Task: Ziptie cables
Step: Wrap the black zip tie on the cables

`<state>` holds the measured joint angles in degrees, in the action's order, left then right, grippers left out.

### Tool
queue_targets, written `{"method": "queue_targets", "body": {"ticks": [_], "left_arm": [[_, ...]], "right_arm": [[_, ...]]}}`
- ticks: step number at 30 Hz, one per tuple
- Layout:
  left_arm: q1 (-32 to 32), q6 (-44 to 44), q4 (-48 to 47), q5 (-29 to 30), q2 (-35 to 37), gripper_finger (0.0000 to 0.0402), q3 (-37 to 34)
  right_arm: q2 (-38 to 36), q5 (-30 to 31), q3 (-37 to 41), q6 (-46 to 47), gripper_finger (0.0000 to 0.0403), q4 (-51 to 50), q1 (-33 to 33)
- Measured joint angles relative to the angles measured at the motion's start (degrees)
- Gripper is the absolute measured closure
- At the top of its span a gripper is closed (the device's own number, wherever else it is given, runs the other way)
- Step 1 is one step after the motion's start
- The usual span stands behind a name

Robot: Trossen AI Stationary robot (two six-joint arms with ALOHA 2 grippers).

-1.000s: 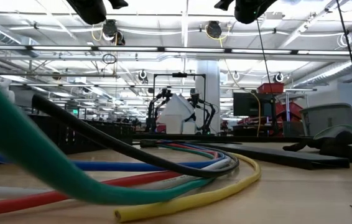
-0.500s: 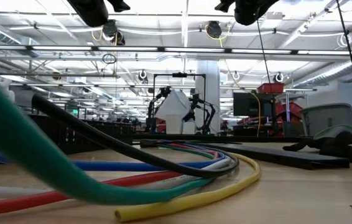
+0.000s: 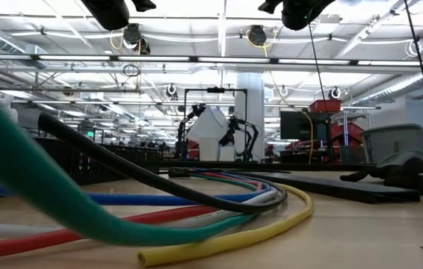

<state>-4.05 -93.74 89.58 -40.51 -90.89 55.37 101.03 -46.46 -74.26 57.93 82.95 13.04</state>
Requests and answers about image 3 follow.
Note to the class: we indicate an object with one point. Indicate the red storage bins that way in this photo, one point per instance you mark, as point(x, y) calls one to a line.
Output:
point(349, 132)

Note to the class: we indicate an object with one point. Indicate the white building column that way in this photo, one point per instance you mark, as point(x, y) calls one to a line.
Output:
point(250, 97)

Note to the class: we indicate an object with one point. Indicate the black duct cover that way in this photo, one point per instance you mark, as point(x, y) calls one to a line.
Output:
point(346, 188)

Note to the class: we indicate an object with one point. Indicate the red bin on monitor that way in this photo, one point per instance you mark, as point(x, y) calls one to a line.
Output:
point(325, 105)

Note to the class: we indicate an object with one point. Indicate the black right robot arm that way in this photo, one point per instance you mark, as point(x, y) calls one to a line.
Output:
point(305, 11)

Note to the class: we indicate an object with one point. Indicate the dark distant monitor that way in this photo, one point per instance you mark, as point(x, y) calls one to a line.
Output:
point(297, 125)

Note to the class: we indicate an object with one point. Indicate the long ceiling light bar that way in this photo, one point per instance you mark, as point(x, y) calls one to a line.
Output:
point(234, 60)

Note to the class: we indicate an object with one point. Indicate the black glove green cuff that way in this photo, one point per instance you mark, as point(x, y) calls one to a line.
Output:
point(402, 175)

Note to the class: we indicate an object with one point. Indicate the white robot figure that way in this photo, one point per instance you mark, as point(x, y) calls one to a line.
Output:
point(6, 106)

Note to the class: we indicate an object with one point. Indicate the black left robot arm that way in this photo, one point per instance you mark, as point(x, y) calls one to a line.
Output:
point(107, 13)

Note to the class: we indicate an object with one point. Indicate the distant black station frame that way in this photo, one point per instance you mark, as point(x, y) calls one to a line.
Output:
point(215, 89)

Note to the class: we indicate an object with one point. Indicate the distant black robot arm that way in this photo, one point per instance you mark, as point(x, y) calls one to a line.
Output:
point(181, 130)
point(250, 138)

